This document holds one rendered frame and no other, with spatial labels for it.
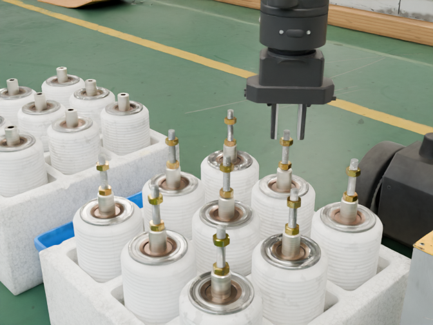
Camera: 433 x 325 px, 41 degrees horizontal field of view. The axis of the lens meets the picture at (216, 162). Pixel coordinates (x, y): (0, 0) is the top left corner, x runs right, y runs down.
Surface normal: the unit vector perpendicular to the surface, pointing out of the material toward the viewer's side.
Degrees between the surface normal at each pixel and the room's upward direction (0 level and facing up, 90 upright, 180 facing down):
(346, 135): 0
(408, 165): 45
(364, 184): 61
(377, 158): 24
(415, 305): 90
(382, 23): 90
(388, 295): 90
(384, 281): 0
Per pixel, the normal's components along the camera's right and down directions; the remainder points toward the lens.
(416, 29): -0.72, 0.31
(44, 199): 0.69, 0.33
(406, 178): -0.51, -0.40
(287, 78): -0.06, 0.45
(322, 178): 0.00, -0.89
